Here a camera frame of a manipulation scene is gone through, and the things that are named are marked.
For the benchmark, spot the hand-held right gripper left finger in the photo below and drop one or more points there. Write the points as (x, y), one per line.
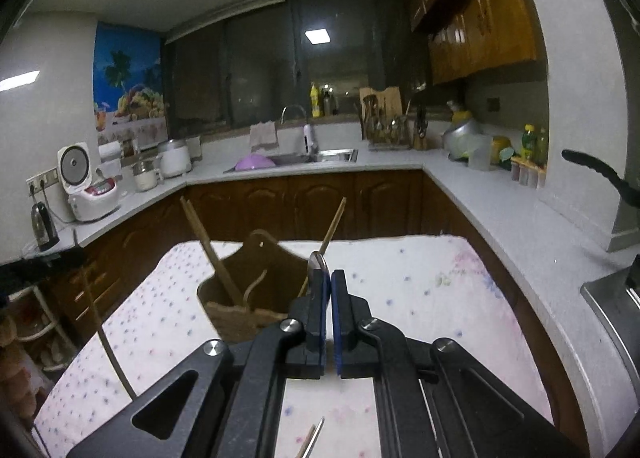
(317, 310)

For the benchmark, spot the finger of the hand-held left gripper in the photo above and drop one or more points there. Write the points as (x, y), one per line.
(55, 258)

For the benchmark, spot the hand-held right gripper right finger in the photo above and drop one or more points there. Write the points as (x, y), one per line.
(339, 318)

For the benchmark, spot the metal spoon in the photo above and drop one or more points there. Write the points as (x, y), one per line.
(318, 263)

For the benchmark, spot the wooden utensil holder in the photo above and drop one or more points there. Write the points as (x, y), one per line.
(260, 263)

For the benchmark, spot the wooden chopstick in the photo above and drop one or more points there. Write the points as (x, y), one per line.
(102, 333)
(216, 250)
(210, 250)
(331, 230)

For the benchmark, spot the person's left hand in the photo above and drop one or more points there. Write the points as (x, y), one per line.
(15, 370)

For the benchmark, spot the white storage rack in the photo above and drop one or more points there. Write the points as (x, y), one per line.
(47, 328)

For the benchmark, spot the white rice cooker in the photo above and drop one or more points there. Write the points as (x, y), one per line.
(87, 183)

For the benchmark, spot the white floral tablecloth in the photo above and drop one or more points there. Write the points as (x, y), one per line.
(425, 298)

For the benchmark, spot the wooden lower cabinets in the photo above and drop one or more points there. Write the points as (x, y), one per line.
(300, 203)

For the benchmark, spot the wooden cabinets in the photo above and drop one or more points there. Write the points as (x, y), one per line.
(470, 13)
(300, 203)

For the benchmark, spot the paper towel roll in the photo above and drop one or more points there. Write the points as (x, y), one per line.
(111, 151)

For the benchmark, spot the small white pot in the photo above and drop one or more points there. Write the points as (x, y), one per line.
(145, 177)

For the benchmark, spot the white electric pot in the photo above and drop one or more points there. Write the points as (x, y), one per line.
(174, 158)

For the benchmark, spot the steel kitchen sink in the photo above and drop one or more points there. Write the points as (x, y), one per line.
(332, 155)

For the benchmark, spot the purple plastic bowl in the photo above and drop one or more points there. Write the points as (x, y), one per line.
(255, 163)

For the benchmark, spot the white faucet water filter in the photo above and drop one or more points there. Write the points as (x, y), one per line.
(310, 138)

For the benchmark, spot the hanging dish cloth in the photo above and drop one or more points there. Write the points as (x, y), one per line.
(263, 134)

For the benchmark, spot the countertop utensil rack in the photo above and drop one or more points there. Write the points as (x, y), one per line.
(387, 130)

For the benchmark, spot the chrome kitchen faucet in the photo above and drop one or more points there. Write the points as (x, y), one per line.
(294, 110)

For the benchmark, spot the knife block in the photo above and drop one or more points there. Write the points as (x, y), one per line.
(421, 132)

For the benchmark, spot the dark bottle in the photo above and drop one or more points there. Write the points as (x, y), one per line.
(328, 103)

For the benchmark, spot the yellow detergent bottle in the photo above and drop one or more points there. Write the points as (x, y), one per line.
(316, 100)

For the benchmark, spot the clear plastic container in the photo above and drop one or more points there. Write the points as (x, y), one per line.
(480, 154)

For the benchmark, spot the upturned metal bowl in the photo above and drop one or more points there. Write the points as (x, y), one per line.
(462, 138)

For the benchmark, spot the wooden cutting board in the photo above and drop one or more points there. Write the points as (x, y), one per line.
(387, 98)

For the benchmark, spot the yellow container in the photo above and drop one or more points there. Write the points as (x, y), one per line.
(500, 148)

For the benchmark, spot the row of spice jars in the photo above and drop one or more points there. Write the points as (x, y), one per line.
(528, 173)

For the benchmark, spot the dark kitchen window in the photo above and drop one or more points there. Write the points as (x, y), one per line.
(300, 68)

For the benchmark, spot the green yellow-capped bottle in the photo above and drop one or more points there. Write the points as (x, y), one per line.
(529, 140)

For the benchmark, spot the gas stove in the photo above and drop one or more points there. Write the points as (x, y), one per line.
(617, 308)

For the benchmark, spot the black wok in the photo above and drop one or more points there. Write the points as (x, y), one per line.
(600, 174)

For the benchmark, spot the wooden upper cabinets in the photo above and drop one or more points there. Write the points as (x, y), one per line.
(470, 13)

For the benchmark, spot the wall socket strip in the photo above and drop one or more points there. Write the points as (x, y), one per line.
(42, 183)

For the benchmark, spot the tropical fruit wall poster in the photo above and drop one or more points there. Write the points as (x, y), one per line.
(130, 83)

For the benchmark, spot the dark wall outlet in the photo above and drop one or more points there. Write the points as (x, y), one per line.
(493, 104)

